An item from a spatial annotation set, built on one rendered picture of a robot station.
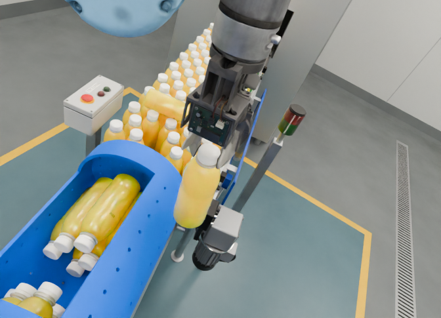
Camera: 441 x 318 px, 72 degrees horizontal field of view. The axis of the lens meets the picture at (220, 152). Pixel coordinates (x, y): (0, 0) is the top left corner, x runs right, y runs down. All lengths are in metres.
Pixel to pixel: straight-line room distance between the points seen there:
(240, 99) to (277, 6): 0.13
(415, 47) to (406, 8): 0.49
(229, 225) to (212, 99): 0.81
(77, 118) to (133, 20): 0.90
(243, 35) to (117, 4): 0.18
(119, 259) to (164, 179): 0.21
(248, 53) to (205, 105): 0.08
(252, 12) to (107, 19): 0.18
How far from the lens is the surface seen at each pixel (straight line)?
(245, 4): 0.34
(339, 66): 4.83
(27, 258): 0.83
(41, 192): 2.21
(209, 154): 0.51
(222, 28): 0.36
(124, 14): 0.21
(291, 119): 1.09
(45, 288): 0.65
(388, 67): 4.81
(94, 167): 0.91
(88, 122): 1.07
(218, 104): 0.39
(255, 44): 0.36
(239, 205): 1.44
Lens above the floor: 1.77
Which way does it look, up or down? 41 degrees down
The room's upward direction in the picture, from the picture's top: 25 degrees clockwise
